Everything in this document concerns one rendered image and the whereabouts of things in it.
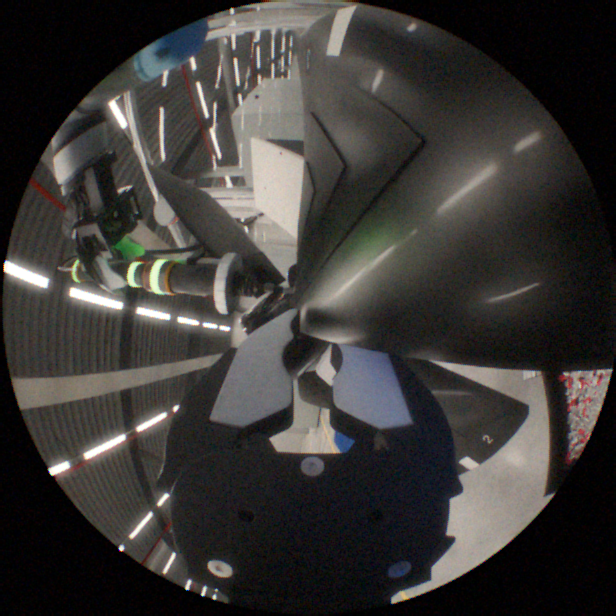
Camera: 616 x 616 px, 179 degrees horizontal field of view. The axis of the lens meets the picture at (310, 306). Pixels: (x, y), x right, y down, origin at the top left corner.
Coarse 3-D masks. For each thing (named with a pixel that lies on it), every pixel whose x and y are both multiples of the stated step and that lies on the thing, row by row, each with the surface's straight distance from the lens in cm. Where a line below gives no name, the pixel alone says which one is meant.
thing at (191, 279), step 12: (72, 264) 51; (180, 264) 29; (180, 276) 27; (192, 276) 26; (204, 276) 26; (240, 276) 25; (252, 276) 24; (180, 288) 27; (192, 288) 26; (204, 288) 26; (240, 288) 24; (252, 288) 24
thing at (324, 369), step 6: (330, 348) 30; (324, 354) 31; (330, 354) 31; (324, 360) 31; (318, 366) 32; (324, 366) 31; (330, 366) 31; (318, 372) 32; (324, 372) 32; (330, 372) 31; (324, 378) 32; (330, 378) 31; (330, 384) 31
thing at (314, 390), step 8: (304, 376) 44; (312, 376) 44; (304, 384) 48; (312, 384) 47; (320, 384) 47; (328, 384) 46; (304, 392) 52; (312, 392) 51; (320, 392) 50; (328, 392) 49; (304, 400) 61; (312, 400) 58; (320, 400) 55; (328, 400) 54; (328, 408) 62
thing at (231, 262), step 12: (204, 252) 31; (192, 264) 30; (204, 264) 29; (216, 264) 28; (228, 264) 23; (240, 264) 27; (216, 276) 23; (228, 276) 23; (216, 288) 23; (228, 288) 24; (216, 300) 23; (228, 300) 24; (228, 312) 25
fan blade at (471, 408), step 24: (408, 360) 27; (432, 384) 27; (456, 384) 27; (480, 384) 27; (456, 408) 28; (480, 408) 28; (504, 408) 28; (528, 408) 29; (456, 432) 29; (480, 432) 30; (504, 432) 30; (456, 456) 32; (480, 456) 33
